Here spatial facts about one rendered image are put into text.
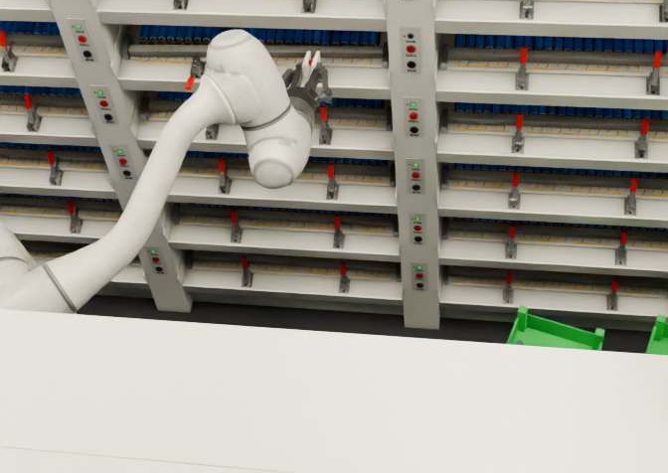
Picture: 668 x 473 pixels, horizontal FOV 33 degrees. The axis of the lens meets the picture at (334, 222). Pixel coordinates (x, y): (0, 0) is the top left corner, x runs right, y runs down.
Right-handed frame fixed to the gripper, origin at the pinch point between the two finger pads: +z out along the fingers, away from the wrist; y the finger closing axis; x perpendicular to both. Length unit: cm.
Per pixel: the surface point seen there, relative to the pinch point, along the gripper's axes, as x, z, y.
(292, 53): -2.3, 9.1, -5.8
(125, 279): -82, 24, -61
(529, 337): -69, -3, 48
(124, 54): -2.8, 7.2, -43.0
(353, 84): -7.1, 4.8, 7.9
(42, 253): -78, 29, -86
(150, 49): -2.1, 8.5, -37.4
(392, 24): 9.8, -0.3, 17.0
